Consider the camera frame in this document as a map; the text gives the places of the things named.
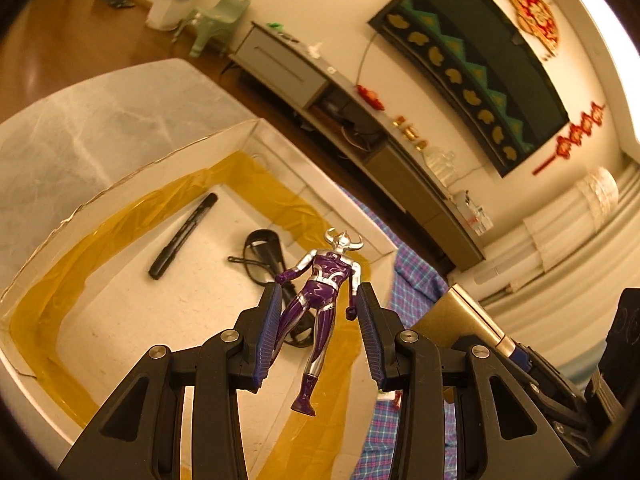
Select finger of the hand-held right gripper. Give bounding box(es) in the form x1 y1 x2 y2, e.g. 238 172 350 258
497 336 551 392

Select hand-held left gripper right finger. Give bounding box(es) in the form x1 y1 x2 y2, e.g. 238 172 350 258
357 282 583 480

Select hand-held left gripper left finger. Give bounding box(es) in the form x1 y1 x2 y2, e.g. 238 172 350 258
60 282 284 480

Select purple silver toy figure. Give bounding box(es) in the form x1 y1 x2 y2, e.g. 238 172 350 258
275 227 369 417

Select tan box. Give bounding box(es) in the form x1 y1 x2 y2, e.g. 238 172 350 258
410 284 516 361

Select white cardboard box yellow tape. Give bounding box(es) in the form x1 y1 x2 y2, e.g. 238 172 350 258
0 119 398 480

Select blue plaid cloth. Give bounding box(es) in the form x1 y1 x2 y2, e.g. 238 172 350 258
335 185 483 480

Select black glasses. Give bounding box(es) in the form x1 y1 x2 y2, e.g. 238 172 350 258
227 228 316 349

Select person's dark printed clothing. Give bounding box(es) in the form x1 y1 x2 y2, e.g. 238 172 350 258
602 287 640 377

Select black marker pen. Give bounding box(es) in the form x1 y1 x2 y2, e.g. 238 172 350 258
148 192 219 281

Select white curtain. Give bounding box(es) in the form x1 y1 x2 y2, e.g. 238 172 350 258
477 162 640 313

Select white small boxes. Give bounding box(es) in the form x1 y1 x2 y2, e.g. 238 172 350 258
452 190 494 237

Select clear water bottle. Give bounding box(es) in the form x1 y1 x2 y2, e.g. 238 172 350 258
425 146 459 187

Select gold cups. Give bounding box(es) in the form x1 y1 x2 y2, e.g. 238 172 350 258
394 115 432 150

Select red ornament on console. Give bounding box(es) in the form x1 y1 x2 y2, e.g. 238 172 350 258
356 84 387 112

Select grey television console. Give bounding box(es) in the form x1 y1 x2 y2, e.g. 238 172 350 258
227 21 488 273

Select television with patterned cover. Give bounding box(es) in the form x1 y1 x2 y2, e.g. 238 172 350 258
367 0 571 178

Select green child chair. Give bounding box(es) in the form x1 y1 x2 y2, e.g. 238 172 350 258
174 0 252 60

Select white bin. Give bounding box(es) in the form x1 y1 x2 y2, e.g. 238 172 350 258
145 0 199 32

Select red gold fan decoration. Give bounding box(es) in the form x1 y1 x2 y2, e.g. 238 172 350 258
500 0 562 59

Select red hanging wall ornament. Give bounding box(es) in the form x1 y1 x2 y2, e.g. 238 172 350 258
531 101 608 177

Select television cable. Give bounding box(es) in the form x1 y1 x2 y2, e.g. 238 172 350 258
356 35 383 87

